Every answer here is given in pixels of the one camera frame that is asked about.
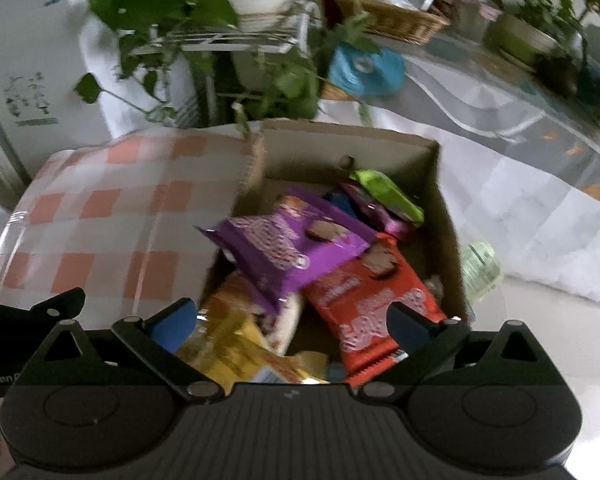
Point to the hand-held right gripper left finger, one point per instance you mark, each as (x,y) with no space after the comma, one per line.
(172,325)

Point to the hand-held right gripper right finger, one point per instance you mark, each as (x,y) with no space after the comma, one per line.
(407,327)

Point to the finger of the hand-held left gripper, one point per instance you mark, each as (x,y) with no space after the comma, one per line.
(30,317)

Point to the red wafer packet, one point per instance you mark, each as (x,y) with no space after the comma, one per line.
(360,305)

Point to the cream bread packet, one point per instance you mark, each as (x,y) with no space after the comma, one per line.
(235,295)

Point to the large yellow snack packet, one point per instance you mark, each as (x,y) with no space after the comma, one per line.
(240,350)

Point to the maroon snack packet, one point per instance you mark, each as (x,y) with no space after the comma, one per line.
(375,210)

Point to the purple snack packet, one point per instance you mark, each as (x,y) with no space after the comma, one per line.
(275,245)

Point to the green snack packet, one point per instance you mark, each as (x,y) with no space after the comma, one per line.
(385,190)

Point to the brown cardboard box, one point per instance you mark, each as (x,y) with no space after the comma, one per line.
(305,155)

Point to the clear plastic bottle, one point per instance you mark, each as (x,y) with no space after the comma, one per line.
(480,270)

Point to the white table cover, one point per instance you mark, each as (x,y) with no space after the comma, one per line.
(530,210)

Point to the white refrigerator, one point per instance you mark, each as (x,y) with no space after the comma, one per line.
(55,60)

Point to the blue tape roll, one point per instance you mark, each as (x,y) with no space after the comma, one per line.
(345,75)

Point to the white metal plant stand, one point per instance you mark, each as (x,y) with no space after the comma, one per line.
(220,40)

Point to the wicker basket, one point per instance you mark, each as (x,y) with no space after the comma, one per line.
(405,25)

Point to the green plant pot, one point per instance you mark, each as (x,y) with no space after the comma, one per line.
(520,40)

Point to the green trailing pothos plant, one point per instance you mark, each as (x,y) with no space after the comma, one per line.
(150,5)

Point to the small potted plant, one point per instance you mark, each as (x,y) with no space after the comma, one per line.
(545,5)

